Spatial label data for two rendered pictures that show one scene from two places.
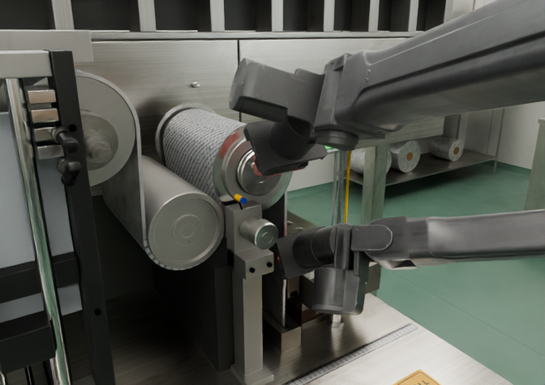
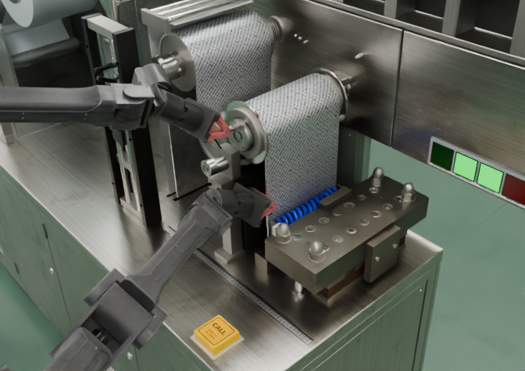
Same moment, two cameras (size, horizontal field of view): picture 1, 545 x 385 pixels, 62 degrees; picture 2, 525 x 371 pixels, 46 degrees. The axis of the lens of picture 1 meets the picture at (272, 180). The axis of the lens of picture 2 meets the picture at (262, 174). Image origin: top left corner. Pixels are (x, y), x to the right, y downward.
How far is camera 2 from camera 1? 138 cm
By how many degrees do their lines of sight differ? 74
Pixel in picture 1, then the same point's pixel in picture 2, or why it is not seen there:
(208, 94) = (370, 67)
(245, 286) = not seen: hidden behind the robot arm
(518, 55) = not seen: outside the picture
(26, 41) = (148, 17)
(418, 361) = (260, 341)
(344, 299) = not seen: hidden behind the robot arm
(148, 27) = not seen: outside the picture
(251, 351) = (225, 237)
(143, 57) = (329, 19)
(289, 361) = (246, 269)
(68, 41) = (158, 22)
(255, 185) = (234, 140)
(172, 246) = (208, 145)
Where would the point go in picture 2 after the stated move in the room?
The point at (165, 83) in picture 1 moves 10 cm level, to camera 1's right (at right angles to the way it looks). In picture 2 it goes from (341, 45) to (353, 61)
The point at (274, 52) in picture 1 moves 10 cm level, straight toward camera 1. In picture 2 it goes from (437, 54) to (391, 58)
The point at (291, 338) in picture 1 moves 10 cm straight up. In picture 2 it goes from (260, 262) to (259, 230)
